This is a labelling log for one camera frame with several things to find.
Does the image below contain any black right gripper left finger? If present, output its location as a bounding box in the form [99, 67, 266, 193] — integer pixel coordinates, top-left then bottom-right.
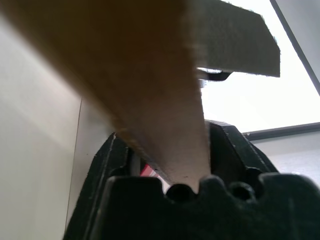
[62, 132, 130, 240]

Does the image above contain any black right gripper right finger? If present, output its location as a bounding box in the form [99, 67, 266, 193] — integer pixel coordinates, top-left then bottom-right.
[204, 119, 279, 199]

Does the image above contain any brown cardboard piece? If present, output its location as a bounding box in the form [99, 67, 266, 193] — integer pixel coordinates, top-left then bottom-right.
[0, 0, 281, 195]

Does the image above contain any red object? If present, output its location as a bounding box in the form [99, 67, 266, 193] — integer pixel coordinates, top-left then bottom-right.
[139, 163, 163, 179]

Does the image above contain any dark horizontal window frame bar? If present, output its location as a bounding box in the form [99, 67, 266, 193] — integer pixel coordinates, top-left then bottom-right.
[242, 121, 320, 141]

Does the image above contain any grey slanted window frame bar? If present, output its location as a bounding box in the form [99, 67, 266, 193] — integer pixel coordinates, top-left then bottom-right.
[269, 0, 320, 97]

